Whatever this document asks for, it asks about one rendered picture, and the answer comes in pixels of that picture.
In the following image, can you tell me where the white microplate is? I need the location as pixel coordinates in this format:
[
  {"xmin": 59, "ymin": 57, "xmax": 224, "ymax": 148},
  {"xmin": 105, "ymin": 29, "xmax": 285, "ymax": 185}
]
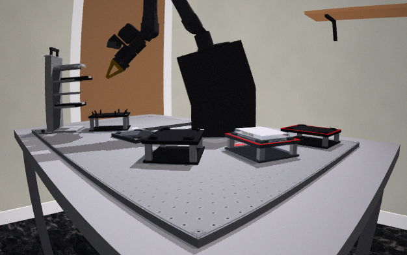
[{"xmin": 234, "ymin": 127, "xmax": 290, "ymax": 142}]

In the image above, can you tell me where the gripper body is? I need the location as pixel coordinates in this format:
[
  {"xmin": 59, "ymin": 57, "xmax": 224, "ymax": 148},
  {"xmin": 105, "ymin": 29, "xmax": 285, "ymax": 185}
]
[{"xmin": 113, "ymin": 49, "xmax": 137, "ymax": 70}]

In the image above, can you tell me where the dark grey shelf rack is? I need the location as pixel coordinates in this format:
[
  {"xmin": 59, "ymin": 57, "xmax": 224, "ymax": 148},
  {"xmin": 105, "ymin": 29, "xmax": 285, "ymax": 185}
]
[{"xmin": 45, "ymin": 56, "xmax": 85, "ymax": 133}]

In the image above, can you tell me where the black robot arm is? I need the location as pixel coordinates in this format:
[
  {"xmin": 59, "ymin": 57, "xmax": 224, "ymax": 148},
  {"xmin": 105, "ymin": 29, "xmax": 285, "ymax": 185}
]
[{"xmin": 107, "ymin": 0, "xmax": 229, "ymax": 59}]

